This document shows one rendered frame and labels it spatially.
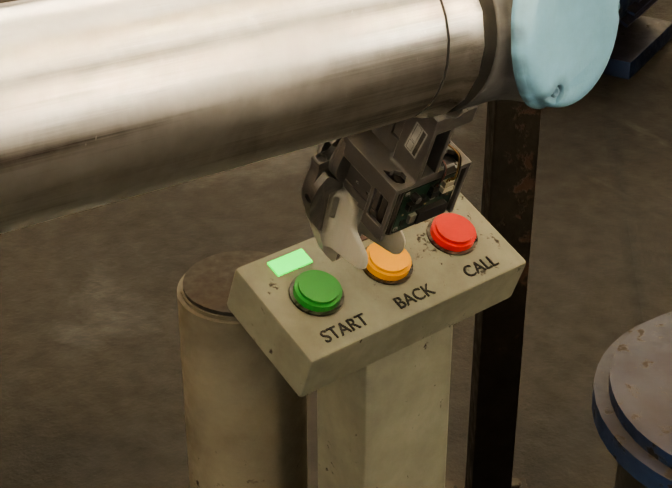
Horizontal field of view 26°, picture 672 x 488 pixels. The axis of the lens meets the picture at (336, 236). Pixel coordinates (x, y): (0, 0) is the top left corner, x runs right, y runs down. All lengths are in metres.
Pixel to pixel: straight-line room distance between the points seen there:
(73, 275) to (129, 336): 0.20
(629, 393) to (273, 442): 0.34
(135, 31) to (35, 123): 0.06
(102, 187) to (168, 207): 1.98
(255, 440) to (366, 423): 0.17
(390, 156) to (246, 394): 0.41
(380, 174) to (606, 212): 1.57
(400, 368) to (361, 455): 0.09
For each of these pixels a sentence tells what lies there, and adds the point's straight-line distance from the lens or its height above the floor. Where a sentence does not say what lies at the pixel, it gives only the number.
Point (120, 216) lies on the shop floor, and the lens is 2.52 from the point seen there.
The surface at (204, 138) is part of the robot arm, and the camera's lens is 0.58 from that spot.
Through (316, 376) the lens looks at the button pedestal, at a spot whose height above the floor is 0.56.
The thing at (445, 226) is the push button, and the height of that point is 0.61.
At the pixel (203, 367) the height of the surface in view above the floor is 0.46.
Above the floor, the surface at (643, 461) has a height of 0.42.
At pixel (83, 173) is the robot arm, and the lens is 0.55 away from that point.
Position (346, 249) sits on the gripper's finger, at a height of 0.68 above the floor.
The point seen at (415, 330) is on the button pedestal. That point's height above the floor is 0.56.
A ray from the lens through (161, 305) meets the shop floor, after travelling 2.28.
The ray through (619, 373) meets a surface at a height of 0.43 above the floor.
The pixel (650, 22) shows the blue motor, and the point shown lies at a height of 0.04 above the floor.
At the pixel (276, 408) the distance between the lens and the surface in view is 1.38.
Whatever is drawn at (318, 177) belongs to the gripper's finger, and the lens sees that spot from 1.05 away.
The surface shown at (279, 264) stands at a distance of 1.20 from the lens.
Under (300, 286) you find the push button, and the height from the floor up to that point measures 0.61.
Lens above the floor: 1.25
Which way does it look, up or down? 31 degrees down
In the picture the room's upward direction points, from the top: straight up
